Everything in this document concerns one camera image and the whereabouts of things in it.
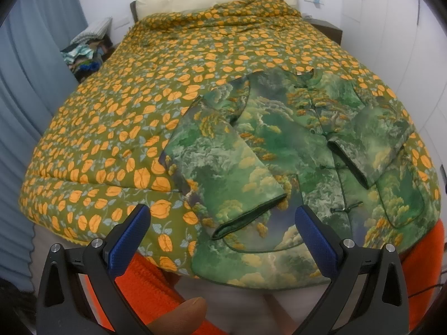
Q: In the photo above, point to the dark wooden nightstand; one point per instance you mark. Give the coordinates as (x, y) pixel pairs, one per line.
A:
(329, 30)

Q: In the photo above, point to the pile of clothes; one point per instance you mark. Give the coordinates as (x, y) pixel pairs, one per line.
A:
(83, 60)

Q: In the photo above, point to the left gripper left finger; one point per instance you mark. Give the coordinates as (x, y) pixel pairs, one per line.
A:
(62, 306)

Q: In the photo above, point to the striped grey pillow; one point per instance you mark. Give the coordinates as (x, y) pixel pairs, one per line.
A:
(95, 31)

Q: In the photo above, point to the green landscape print jacket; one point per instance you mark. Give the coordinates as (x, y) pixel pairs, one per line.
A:
(247, 154)

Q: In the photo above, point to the green orange floral quilt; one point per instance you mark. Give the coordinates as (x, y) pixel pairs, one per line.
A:
(100, 156)

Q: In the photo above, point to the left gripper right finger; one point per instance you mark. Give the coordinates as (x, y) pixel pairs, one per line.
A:
(382, 307)

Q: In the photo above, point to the white wardrobe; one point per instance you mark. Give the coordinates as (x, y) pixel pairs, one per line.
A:
(404, 44)

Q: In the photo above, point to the orange knitted blanket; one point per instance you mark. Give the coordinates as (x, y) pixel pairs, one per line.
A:
(151, 294)

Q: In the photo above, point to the blue curtain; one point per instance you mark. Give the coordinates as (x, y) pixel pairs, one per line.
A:
(35, 81)

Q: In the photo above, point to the person's left hand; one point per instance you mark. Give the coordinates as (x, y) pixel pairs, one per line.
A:
(184, 319)

